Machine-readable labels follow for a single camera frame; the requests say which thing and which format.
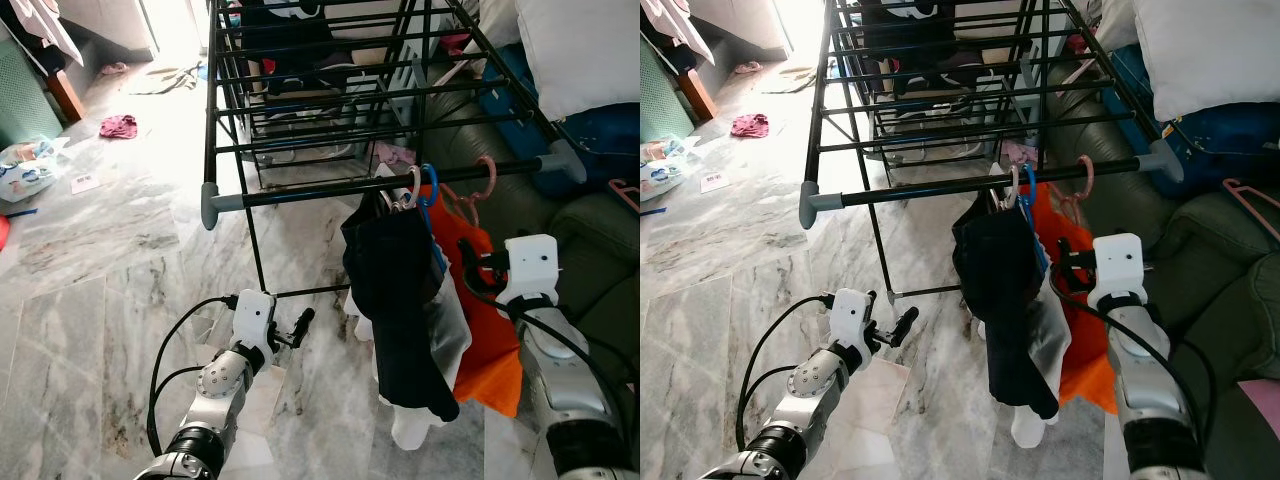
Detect blue plastic hanger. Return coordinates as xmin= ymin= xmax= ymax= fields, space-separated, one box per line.
xmin=1015 ymin=163 xmax=1049 ymax=276
xmin=417 ymin=163 xmax=449 ymax=276

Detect white pink hanging clothes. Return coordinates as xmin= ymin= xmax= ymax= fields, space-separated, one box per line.
xmin=640 ymin=0 xmax=716 ymax=66
xmin=0 ymin=0 xmax=86 ymax=69

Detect dark green sofa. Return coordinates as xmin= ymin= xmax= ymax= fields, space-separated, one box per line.
xmin=420 ymin=88 xmax=641 ymax=421
xmin=1040 ymin=60 xmax=1280 ymax=480

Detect white t-shirt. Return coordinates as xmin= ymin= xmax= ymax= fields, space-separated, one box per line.
xmin=1008 ymin=290 xmax=1073 ymax=449
xmin=388 ymin=268 xmax=474 ymax=453

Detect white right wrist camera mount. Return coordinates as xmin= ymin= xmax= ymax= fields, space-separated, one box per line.
xmin=496 ymin=234 xmax=558 ymax=307
xmin=1088 ymin=232 xmax=1149 ymax=311

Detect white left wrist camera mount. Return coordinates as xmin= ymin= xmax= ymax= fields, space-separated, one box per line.
xmin=828 ymin=288 xmax=876 ymax=346
xmin=231 ymin=289 xmax=279 ymax=348

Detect brown wooden post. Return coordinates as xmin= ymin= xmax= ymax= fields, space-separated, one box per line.
xmin=675 ymin=68 xmax=719 ymax=123
xmin=45 ymin=68 xmax=88 ymax=124

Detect white pillow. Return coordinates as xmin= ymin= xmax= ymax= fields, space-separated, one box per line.
xmin=1130 ymin=0 xmax=1280 ymax=123
xmin=512 ymin=0 xmax=641 ymax=123

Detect orange garment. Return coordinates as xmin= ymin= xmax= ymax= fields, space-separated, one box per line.
xmin=428 ymin=185 xmax=526 ymax=418
xmin=1030 ymin=183 xmax=1119 ymax=416

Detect dark garment on rack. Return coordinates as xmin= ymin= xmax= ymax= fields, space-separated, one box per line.
xmin=860 ymin=0 xmax=963 ymax=63
xmin=238 ymin=0 xmax=336 ymax=66

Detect navy blue garment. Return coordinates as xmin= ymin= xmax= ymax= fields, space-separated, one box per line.
xmin=340 ymin=193 xmax=463 ymax=423
xmin=950 ymin=193 xmax=1063 ymax=421

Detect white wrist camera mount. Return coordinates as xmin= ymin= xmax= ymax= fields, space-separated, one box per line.
xmin=828 ymin=288 xmax=876 ymax=346
xmin=231 ymin=289 xmax=279 ymax=348
xmin=496 ymin=234 xmax=558 ymax=307
xmin=1088 ymin=232 xmax=1149 ymax=311

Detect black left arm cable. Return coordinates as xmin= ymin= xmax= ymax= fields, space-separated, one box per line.
xmin=147 ymin=295 xmax=241 ymax=456
xmin=735 ymin=293 xmax=836 ymax=451

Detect purple cushion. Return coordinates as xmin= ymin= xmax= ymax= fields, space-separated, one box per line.
xmin=1237 ymin=378 xmax=1280 ymax=433

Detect printed white plastic bag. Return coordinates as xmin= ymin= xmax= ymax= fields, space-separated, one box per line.
xmin=0 ymin=137 xmax=63 ymax=204
xmin=640 ymin=140 xmax=691 ymax=201

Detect grey floor cloth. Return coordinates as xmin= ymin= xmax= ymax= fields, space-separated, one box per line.
xmin=765 ymin=65 xmax=816 ymax=93
xmin=125 ymin=63 xmax=204 ymax=97

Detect green ribbed cabinet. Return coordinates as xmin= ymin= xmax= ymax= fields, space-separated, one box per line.
xmin=0 ymin=35 xmax=63 ymax=148
xmin=640 ymin=35 xmax=698 ymax=143

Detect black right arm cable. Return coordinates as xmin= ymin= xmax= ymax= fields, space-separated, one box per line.
xmin=457 ymin=240 xmax=633 ymax=411
xmin=1048 ymin=245 xmax=1216 ymax=421

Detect black metal drying rack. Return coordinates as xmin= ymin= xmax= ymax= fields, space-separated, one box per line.
xmin=797 ymin=0 xmax=1186 ymax=301
xmin=200 ymin=0 xmax=591 ymax=301

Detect dark blue fabric bundle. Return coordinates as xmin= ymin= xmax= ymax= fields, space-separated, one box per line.
xmin=478 ymin=45 xmax=641 ymax=196
xmin=1105 ymin=45 xmax=1280 ymax=191

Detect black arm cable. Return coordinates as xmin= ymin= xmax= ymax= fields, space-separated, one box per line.
xmin=147 ymin=295 xmax=241 ymax=456
xmin=1048 ymin=245 xmax=1216 ymax=421
xmin=457 ymin=240 xmax=633 ymax=411
xmin=735 ymin=293 xmax=836 ymax=451

